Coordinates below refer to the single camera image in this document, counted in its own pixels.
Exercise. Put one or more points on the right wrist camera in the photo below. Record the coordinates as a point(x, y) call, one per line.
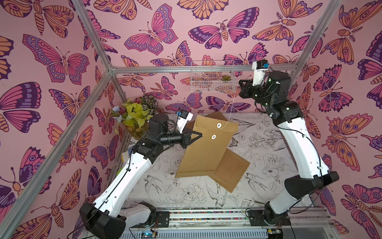
point(259, 67)

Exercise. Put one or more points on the potted plant in glass vase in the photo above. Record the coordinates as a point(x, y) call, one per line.
point(135, 114)

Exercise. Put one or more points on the small green succulent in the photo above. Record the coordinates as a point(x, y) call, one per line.
point(226, 78)

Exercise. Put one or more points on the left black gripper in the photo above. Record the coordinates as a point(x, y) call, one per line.
point(186, 141)

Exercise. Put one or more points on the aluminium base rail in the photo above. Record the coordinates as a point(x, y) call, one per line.
point(211, 223)

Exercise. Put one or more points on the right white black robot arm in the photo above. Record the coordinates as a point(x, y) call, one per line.
point(313, 173)

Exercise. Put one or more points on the kraft file bag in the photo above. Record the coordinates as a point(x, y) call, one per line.
point(203, 156)
point(217, 116)
point(230, 170)

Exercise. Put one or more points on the white wire basket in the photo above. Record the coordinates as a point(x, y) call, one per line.
point(206, 78)

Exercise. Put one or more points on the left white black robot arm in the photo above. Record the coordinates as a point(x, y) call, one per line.
point(105, 217)

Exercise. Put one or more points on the aluminium frame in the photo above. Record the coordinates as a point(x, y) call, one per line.
point(63, 60)

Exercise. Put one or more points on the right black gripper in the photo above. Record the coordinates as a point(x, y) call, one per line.
point(244, 89)

